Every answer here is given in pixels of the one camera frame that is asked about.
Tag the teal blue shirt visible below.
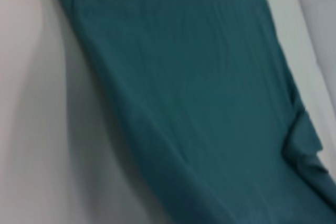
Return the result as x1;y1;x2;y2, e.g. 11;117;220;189
48;0;336;224

